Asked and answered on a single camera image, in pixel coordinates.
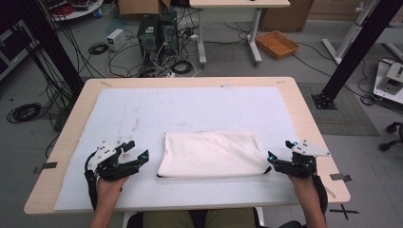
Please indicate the person's right hand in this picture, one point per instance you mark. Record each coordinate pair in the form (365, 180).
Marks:
(302, 185)

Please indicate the white table mat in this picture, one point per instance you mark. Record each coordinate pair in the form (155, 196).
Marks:
(158, 107)

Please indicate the person's left hand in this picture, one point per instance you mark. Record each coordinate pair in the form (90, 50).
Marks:
(111, 186)

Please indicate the black tape strip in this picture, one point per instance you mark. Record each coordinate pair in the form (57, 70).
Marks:
(340, 177)
(47, 166)

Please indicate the brown cardboard box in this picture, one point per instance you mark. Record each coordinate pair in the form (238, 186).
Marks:
(285, 15)
(139, 6)

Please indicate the person's khaki trousers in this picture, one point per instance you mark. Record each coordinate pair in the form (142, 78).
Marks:
(228, 220)

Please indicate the black tape cross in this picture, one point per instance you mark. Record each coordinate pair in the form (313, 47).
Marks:
(343, 211)

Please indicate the dark equipment rack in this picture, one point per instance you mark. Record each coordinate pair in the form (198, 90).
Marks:
(14, 47)

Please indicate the light wooden table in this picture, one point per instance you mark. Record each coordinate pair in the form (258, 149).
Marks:
(190, 81)

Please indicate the round white table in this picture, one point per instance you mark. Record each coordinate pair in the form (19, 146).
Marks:
(85, 9)

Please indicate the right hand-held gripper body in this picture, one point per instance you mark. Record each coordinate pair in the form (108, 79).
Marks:
(297, 166)

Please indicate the white power supply box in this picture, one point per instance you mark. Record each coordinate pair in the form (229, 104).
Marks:
(115, 39)

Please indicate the black computer tower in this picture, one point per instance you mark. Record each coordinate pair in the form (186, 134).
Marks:
(148, 38)
(169, 33)

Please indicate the white desk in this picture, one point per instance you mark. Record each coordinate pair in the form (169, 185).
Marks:
(237, 3)

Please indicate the black metal frame post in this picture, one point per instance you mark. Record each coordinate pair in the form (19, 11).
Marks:
(358, 50)
(50, 44)

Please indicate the black office chair base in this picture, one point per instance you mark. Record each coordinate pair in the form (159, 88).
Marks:
(393, 144)

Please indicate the white tank top black trim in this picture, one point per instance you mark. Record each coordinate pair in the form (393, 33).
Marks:
(212, 155)

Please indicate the white metal stand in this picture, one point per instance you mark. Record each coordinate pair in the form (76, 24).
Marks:
(348, 34)

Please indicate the orange woven basket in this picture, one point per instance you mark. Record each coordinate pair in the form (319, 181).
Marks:
(276, 44)

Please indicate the grey floor mat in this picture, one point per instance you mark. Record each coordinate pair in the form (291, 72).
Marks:
(348, 117)

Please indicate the white machine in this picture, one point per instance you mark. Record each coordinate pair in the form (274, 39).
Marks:
(389, 82)

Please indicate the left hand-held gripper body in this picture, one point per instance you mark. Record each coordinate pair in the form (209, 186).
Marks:
(107, 161)

